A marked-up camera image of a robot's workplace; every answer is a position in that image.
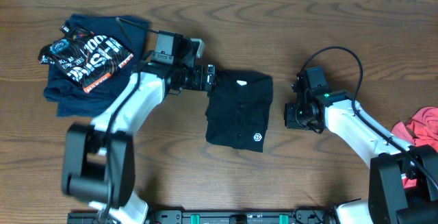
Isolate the black t-shirt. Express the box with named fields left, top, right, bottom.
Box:
left=205, top=70, right=273, bottom=153

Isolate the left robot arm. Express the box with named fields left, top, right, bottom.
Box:
left=61, top=62, right=216, bottom=223

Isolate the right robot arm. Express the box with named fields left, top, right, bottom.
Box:
left=284, top=91, right=437, bottom=223

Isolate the red printed t-shirt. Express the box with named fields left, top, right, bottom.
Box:
left=390, top=106, right=438, bottom=189

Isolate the black orange printed jersey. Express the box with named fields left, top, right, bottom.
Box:
left=38, top=23, right=133, bottom=93

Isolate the folded navy blue shirt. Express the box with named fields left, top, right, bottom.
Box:
left=43, top=14, right=149, bottom=117

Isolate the right black cable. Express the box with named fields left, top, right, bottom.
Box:
left=299, top=45, right=438, bottom=187

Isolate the black cable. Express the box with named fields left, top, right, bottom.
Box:
left=97, top=16, right=162, bottom=223
left=299, top=45, right=438, bottom=187

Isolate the left black cable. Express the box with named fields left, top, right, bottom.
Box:
left=97, top=16, right=162, bottom=223

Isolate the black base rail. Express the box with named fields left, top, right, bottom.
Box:
left=66, top=206, right=338, bottom=224

